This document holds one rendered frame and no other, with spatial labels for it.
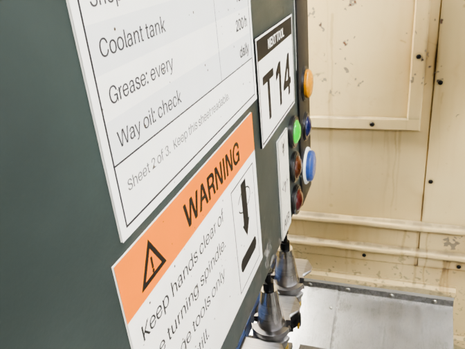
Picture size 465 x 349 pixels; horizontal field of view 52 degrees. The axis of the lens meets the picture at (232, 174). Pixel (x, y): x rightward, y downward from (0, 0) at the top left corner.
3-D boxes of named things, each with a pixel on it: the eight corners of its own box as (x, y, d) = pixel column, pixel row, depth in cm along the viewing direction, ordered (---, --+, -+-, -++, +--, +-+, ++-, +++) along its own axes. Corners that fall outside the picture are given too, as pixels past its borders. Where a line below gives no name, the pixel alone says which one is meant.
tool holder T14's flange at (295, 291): (273, 278, 91) (272, 267, 90) (306, 280, 89) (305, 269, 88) (267, 300, 85) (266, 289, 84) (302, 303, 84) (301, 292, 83)
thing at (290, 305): (302, 300, 83) (302, 296, 83) (296, 320, 79) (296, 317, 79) (263, 293, 86) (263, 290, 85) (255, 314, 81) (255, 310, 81)
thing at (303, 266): (314, 262, 93) (313, 259, 92) (308, 280, 88) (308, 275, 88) (279, 258, 95) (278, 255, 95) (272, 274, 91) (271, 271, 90)
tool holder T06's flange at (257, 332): (257, 317, 82) (257, 306, 81) (293, 321, 80) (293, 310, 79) (249, 345, 76) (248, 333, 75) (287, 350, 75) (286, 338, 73)
